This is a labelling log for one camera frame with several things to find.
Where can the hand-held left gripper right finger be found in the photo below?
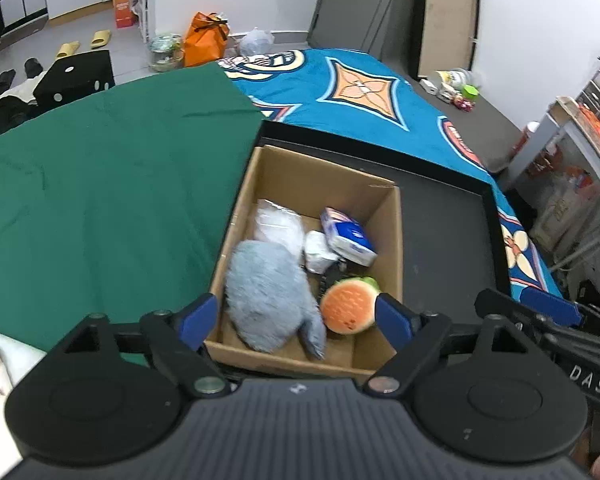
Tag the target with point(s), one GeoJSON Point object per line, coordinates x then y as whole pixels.
{"type": "Point", "coordinates": [392, 316]}

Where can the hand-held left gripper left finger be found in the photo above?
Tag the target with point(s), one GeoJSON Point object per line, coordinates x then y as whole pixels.
{"type": "Point", "coordinates": [200, 317]}

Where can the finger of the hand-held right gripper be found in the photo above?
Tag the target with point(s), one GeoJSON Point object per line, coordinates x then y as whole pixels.
{"type": "Point", "coordinates": [490, 301]}
{"type": "Point", "coordinates": [550, 305]}

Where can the hamburger plush toy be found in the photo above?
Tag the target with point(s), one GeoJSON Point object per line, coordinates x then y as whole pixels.
{"type": "Point", "coordinates": [347, 307]}

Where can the grey fluffy plush toy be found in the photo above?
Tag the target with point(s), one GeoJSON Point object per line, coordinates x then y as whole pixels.
{"type": "Point", "coordinates": [267, 300]}

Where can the blue tissue pack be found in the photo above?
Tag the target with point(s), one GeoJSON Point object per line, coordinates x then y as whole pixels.
{"type": "Point", "coordinates": [350, 237]}

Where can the brown cardboard box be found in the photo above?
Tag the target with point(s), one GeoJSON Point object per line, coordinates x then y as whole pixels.
{"type": "Point", "coordinates": [300, 180]}

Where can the white folded soft packet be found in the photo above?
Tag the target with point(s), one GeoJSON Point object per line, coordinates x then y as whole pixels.
{"type": "Point", "coordinates": [320, 250]}

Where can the large black tray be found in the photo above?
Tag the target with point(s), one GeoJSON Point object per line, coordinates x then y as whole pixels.
{"type": "Point", "coordinates": [445, 240]}

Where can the clear plastic bag white filling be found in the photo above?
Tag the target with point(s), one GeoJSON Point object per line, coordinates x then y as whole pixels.
{"type": "Point", "coordinates": [280, 230]}

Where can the grey shelf unit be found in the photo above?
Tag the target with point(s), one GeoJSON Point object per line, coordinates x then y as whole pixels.
{"type": "Point", "coordinates": [570, 150]}

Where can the green cloth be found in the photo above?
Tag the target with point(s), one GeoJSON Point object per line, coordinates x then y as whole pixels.
{"type": "Point", "coordinates": [105, 185]}

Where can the white and red cup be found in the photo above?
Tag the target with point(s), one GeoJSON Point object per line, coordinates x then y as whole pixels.
{"type": "Point", "coordinates": [531, 132]}

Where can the grey platform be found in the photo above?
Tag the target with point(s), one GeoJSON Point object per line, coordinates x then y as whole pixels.
{"type": "Point", "coordinates": [480, 125]}

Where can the small colourful toys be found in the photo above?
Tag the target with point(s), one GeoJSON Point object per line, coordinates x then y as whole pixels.
{"type": "Point", "coordinates": [455, 100]}

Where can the blue printed blanket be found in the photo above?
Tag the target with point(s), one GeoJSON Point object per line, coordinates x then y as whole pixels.
{"type": "Point", "coordinates": [405, 110]}

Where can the green cup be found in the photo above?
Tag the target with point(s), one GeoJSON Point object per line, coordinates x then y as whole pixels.
{"type": "Point", "coordinates": [469, 93]}

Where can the white bedding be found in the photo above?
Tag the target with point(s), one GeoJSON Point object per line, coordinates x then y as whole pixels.
{"type": "Point", "coordinates": [0, 390]}

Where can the white charger block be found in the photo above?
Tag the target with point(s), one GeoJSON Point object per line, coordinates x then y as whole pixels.
{"type": "Point", "coordinates": [428, 85]}

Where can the white plastic jar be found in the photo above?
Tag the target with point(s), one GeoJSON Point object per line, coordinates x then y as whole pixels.
{"type": "Point", "coordinates": [452, 79]}

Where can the black dice stool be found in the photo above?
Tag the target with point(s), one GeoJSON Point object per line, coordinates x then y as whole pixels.
{"type": "Point", "coordinates": [77, 77]}

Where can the orange bag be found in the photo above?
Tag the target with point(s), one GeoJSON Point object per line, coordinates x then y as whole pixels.
{"type": "Point", "coordinates": [205, 40]}

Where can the black and white cloth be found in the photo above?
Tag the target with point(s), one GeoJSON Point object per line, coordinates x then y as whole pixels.
{"type": "Point", "coordinates": [5, 110]}

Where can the black framed brown board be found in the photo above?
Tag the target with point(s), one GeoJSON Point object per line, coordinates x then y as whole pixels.
{"type": "Point", "coordinates": [447, 15]}

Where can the yellow slipper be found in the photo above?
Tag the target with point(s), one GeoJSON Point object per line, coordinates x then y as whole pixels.
{"type": "Point", "coordinates": [101, 39]}
{"type": "Point", "coordinates": [68, 50]}

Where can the black shoe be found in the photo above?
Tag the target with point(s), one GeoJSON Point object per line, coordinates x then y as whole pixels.
{"type": "Point", "coordinates": [5, 81]}
{"type": "Point", "coordinates": [33, 66]}

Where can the dark grey panel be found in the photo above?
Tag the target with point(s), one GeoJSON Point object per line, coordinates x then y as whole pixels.
{"type": "Point", "coordinates": [360, 5]}

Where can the orange cardboard box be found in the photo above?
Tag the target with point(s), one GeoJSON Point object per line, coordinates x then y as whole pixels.
{"type": "Point", "coordinates": [125, 7]}

